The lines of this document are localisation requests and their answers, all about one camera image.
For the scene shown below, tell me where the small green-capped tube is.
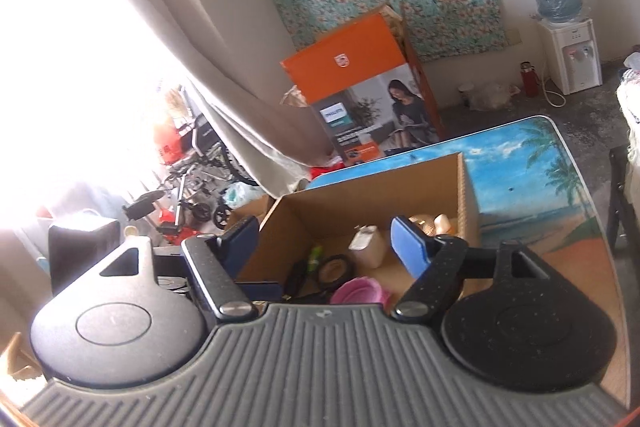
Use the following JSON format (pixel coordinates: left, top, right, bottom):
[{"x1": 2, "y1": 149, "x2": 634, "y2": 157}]
[{"x1": 308, "y1": 244, "x2": 325, "y2": 280}]

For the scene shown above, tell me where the orange plastic bag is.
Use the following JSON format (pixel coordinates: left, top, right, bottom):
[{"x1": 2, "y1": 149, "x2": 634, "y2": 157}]
[{"x1": 150, "y1": 114, "x2": 181, "y2": 162}]

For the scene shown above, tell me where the red thermos bottle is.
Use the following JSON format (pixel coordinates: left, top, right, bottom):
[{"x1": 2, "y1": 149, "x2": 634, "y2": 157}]
[{"x1": 519, "y1": 62, "x2": 540, "y2": 98}]

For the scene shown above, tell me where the white power cable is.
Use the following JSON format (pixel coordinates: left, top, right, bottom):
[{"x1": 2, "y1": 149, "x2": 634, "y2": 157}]
[{"x1": 542, "y1": 74, "x2": 568, "y2": 108}]

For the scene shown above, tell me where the white charger plug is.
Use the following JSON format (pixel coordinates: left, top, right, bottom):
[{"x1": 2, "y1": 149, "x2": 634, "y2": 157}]
[{"x1": 346, "y1": 225, "x2": 390, "y2": 270}]

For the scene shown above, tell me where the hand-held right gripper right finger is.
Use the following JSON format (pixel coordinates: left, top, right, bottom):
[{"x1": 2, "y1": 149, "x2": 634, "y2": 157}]
[{"x1": 390, "y1": 215, "x2": 554, "y2": 323}]

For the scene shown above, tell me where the black chair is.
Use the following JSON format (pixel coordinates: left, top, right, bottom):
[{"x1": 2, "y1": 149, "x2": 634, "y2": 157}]
[{"x1": 606, "y1": 144, "x2": 640, "y2": 253}]

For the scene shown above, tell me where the black tape roll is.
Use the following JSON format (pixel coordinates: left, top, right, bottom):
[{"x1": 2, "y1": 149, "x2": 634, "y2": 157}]
[{"x1": 316, "y1": 254, "x2": 357, "y2": 292}]

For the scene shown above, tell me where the white plastic bag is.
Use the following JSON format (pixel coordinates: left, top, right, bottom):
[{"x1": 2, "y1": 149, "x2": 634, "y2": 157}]
[{"x1": 222, "y1": 183, "x2": 266, "y2": 208}]

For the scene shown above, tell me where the pink plastic bowl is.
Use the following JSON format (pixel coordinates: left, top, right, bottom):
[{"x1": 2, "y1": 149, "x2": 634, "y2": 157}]
[{"x1": 331, "y1": 276, "x2": 392, "y2": 306}]

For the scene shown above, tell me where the beige paper bag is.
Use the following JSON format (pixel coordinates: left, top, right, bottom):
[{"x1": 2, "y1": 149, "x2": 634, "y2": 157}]
[{"x1": 279, "y1": 86, "x2": 313, "y2": 108}]

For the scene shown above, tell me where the white water dispenser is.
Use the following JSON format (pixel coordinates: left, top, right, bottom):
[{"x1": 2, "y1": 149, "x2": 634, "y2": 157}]
[{"x1": 536, "y1": 18, "x2": 603, "y2": 96}]

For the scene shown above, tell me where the large brown cardboard box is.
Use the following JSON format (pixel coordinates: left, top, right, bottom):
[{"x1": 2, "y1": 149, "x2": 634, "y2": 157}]
[{"x1": 235, "y1": 152, "x2": 482, "y2": 308}]

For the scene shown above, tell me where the round golden wire brush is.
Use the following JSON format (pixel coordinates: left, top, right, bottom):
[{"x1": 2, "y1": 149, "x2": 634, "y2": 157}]
[{"x1": 407, "y1": 213, "x2": 441, "y2": 235}]

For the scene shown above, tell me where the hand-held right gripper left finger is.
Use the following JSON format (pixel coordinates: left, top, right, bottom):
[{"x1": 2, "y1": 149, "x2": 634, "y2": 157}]
[{"x1": 98, "y1": 215, "x2": 261, "y2": 324}]

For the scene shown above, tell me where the clear plastic bag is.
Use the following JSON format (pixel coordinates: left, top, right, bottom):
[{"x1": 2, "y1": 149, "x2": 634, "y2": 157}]
[{"x1": 467, "y1": 81, "x2": 516, "y2": 112}]

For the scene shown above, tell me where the red plastic bag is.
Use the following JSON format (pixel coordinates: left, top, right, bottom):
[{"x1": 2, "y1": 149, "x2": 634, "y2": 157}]
[{"x1": 310, "y1": 162, "x2": 346, "y2": 180}]

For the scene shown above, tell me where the beige curtain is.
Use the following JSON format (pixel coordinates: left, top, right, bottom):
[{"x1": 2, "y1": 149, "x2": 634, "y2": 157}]
[{"x1": 55, "y1": 0, "x2": 341, "y2": 200}]

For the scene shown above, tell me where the orange printed appliance box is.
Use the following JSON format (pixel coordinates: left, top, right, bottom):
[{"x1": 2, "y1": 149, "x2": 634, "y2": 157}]
[{"x1": 280, "y1": 4, "x2": 446, "y2": 168}]

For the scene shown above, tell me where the wheelchair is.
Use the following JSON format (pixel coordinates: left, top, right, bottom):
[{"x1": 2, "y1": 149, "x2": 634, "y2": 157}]
[{"x1": 122, "y1": 87, "x2": 263, "y2": 233}]

